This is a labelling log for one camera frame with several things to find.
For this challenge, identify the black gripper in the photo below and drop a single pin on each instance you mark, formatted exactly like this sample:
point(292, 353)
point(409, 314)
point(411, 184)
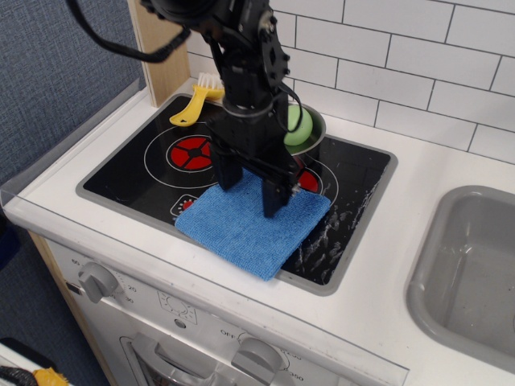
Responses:
point(257, 145)

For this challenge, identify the blue cloth napkin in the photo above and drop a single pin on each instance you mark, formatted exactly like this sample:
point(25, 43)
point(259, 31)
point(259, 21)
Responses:
point(232, 225)

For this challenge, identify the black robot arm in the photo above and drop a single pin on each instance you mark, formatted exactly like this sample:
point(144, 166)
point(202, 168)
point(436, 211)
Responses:
point(243, 39)

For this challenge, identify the green toy pear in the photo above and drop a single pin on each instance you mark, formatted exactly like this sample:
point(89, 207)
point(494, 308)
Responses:
point(300, 126)

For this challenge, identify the steel saucepan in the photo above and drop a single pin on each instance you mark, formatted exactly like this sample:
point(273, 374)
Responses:
point(311, 134)

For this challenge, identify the yellow dish brush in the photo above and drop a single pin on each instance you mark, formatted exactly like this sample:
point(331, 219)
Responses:
point(209, 87)

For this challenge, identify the black toy stove top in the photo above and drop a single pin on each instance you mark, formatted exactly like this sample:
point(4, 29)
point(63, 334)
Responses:
point(162, 169)

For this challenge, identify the grey right oven knob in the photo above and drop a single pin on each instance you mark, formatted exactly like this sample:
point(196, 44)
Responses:
point(258, 360)

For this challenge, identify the grey oven knob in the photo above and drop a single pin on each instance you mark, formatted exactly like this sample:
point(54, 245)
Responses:
point(258, 360)
point(97, 281)

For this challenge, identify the grey left oven knob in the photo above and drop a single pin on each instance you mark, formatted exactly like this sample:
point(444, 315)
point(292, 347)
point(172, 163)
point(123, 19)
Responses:
point(97, 281)

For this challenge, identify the grey sink basin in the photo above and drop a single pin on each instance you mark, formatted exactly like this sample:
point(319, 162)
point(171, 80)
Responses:
point(461, 293)

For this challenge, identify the yellow object at corner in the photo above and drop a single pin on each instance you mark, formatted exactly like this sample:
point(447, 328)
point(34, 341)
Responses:
point(49, 377)

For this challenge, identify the wooden post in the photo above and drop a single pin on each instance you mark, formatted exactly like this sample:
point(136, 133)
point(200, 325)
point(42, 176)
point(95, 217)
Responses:
point(151, 33)

